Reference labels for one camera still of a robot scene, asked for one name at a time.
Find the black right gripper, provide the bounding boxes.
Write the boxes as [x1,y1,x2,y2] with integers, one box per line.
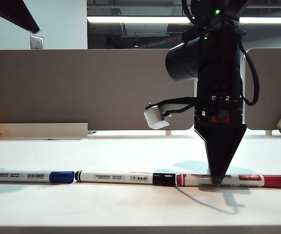
[193,96,247,185]

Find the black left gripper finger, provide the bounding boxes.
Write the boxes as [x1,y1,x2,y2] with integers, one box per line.
[0,0,40,34]

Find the red whiteboard marker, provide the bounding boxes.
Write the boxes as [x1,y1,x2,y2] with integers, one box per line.
[176,172,281,189]

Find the black whiteboard marker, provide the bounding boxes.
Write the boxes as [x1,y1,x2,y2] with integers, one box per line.
[74,170,177,186]

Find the blue whiteboard marker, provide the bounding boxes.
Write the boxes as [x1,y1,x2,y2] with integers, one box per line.
[0,170,75,184]

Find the wide brown desk divider panel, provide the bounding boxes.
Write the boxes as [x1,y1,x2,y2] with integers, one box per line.
[0,49,196,131]

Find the long ceiling light strip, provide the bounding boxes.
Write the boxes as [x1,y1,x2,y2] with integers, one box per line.
[86,16,281,24]

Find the metal wall switch plate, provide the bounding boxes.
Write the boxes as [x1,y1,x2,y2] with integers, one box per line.
[30,35,45,50]

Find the black right camera cable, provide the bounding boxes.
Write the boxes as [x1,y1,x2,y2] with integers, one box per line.
[161,0,199,115]

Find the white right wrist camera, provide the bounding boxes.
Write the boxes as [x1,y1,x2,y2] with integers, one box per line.
[144,103,172,129]

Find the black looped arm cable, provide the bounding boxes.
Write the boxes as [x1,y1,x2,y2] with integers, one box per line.
[237,40,260,106]

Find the grey ceiling air duct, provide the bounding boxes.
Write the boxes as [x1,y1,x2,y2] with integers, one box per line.
[120,23,168,37]

